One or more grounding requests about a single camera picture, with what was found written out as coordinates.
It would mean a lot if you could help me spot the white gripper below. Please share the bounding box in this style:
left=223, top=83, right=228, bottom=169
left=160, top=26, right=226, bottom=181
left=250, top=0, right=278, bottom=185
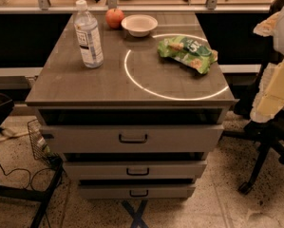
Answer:
left=250, top=12, right=284, bottom=123

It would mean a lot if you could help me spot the clear plastic water bottle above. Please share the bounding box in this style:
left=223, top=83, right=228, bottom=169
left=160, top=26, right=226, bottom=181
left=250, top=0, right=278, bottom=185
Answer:
left=74, top=0, right=104, bottom=68

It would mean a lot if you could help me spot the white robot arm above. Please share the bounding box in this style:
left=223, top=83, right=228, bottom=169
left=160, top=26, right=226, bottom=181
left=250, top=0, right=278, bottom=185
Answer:
left=250, top=7, right=284, bottom=123

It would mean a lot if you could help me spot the black office chair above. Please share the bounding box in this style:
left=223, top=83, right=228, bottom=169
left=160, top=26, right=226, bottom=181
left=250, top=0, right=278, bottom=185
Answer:
left=223, top=0, right=284, bottom=194

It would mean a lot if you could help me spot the green chip bag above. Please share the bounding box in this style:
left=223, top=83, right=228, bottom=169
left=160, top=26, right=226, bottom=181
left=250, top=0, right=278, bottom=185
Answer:
left=158, top=35, right=218, bottom=74

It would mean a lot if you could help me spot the grey drawer cabinet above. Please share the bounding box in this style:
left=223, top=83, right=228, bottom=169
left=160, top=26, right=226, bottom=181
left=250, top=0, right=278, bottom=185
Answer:
left=27, top=12, right=234, bottom=186

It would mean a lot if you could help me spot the white paper bowl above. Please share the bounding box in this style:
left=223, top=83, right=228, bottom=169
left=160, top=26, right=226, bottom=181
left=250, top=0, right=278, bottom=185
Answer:
left=121, top=14, right=158, bottom=37

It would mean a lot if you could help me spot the red apple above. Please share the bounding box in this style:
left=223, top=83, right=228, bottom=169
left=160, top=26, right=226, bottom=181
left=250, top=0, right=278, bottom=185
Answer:
left=105, top=9, right=124, bottom=29

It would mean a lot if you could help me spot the blue tape cross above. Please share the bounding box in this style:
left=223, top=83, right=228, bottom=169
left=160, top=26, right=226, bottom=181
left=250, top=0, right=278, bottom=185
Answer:
left=122, top=200, right=149, bottom=228

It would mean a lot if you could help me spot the black side table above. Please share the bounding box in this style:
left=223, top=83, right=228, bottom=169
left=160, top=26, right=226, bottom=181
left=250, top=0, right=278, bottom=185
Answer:
left=0, top=93, right=63, bottom=228

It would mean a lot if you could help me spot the top drawer with handle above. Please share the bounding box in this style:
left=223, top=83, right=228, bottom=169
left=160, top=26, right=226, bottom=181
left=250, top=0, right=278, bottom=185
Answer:
left=41, top=124, right=223, bottom=153

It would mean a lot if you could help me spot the drawer with handle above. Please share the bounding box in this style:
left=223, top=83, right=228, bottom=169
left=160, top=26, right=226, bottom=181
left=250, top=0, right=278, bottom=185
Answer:
left=63, top=161, right=207, bottom=181
left=41, top=124, right=223, bottom=153
left=78, top=184, right=196, bottom=200

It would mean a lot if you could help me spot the middle drawer with handle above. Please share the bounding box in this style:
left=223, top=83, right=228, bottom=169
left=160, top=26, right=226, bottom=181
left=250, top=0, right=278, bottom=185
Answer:
left=63, top=161, right=207, bottom=181

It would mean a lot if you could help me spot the bottom drawer with handle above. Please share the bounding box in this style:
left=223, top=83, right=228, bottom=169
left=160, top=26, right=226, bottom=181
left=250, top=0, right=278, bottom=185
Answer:
left=78, top=184, right=196, bottom=200

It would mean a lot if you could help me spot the wire mesh basket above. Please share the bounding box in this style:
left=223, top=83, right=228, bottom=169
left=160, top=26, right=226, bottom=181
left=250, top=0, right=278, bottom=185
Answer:
left=28, top=119, right=57, bottom=167

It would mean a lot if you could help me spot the black floor cable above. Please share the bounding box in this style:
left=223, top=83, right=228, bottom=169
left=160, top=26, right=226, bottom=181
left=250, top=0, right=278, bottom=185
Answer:
left=0, top=142, right=55, bottom=192

